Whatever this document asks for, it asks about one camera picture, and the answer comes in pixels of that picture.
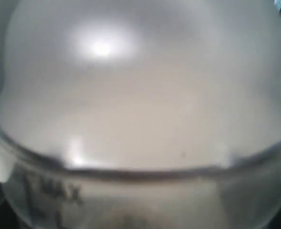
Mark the clear plastic shaker bottle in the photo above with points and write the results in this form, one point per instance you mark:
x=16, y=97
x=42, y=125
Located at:
x=142, y=114

